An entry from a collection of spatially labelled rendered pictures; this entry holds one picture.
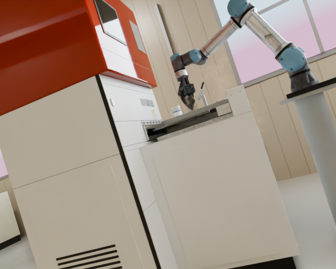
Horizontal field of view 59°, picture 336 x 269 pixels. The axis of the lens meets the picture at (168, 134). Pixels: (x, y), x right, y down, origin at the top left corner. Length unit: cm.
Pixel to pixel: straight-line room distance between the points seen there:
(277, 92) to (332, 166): 181
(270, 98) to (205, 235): 221
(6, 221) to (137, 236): 457
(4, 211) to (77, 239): 432
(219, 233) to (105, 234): 58
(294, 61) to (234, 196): 75
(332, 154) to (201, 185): 73
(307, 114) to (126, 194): 107
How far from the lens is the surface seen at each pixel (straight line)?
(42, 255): 185
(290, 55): 171
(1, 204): 595
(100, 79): 152
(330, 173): 187
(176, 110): 241
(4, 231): 592
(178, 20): 397
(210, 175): 157
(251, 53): 358
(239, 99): 159
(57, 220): 173
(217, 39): 198
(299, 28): 355
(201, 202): 161
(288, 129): 354
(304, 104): 182
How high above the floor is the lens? 79
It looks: 2 degrees up
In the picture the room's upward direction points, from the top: 18 degrees counter-clockwise
